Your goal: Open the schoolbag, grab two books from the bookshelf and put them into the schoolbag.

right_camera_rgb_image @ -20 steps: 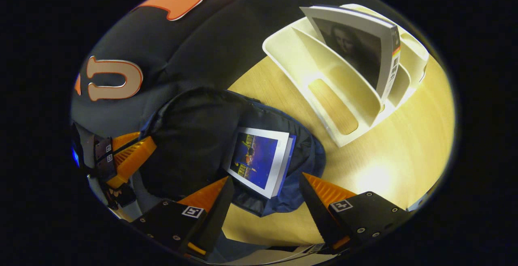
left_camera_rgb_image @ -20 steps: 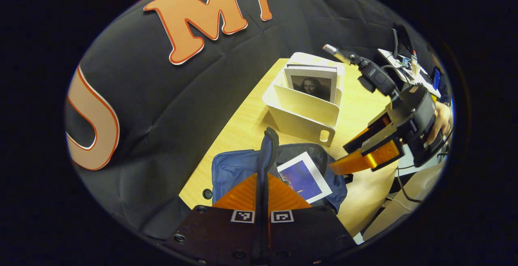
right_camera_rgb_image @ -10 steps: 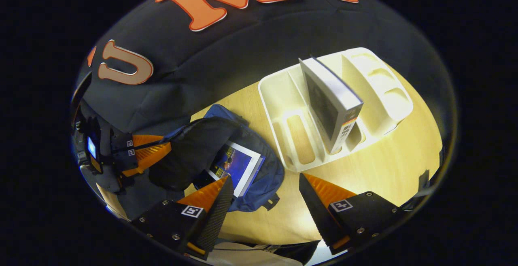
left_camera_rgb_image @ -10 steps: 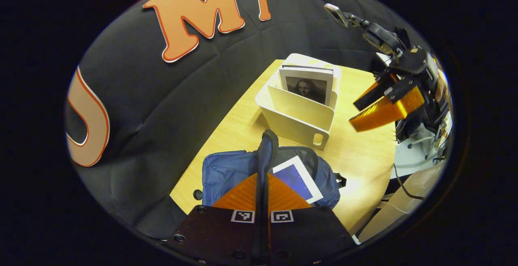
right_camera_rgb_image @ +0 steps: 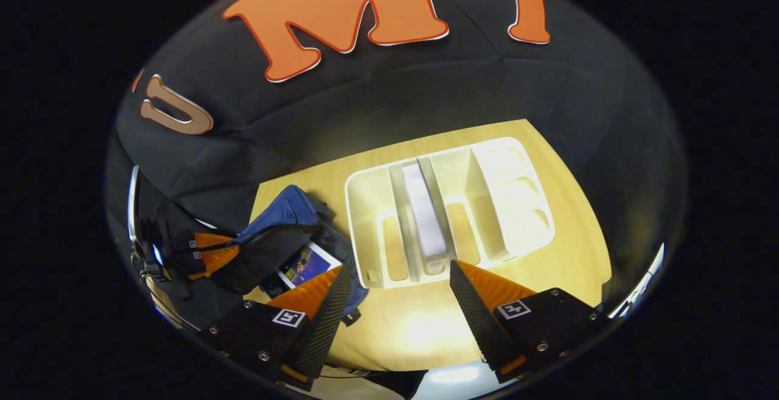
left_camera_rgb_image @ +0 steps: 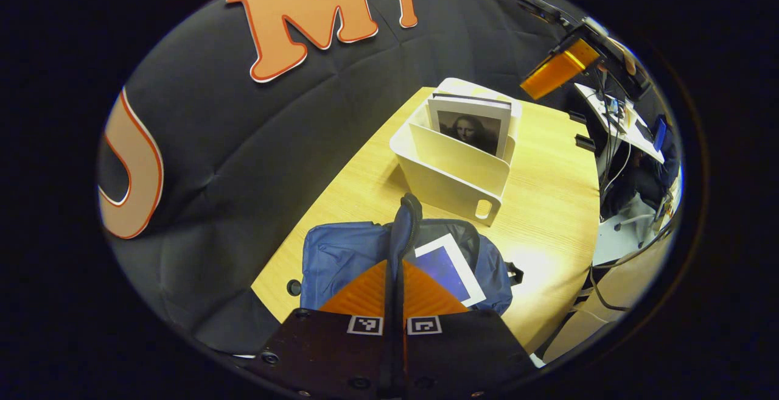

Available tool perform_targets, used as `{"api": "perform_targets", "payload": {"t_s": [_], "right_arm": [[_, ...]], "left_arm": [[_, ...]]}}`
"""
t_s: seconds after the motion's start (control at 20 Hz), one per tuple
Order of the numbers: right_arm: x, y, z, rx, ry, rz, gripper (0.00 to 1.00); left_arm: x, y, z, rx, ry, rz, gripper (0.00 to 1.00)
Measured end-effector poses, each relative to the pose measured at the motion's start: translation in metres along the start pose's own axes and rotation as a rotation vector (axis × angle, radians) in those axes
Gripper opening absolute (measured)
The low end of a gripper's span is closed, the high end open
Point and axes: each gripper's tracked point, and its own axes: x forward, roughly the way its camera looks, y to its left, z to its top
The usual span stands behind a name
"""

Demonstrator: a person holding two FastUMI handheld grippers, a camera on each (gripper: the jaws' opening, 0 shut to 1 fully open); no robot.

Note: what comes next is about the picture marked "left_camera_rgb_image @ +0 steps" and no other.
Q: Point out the white portrait cover book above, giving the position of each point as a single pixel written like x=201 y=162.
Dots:
x=468 y=129

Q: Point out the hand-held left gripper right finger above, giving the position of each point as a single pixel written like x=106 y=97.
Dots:
x=462 y=351

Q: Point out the blue schoolbag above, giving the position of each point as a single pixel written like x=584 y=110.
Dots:
x=341 y=260

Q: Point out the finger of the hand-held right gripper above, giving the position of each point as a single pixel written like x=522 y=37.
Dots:
x=557 y=68

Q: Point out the cream plastic bookshelf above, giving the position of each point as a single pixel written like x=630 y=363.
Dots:
x=450 y=175

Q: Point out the blue cover book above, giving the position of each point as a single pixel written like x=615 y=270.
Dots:
x=444 y=269

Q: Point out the white side desk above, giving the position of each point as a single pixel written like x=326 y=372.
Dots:
x=639 y=132

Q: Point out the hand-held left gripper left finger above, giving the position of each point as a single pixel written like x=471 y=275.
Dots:
x=322 y=351

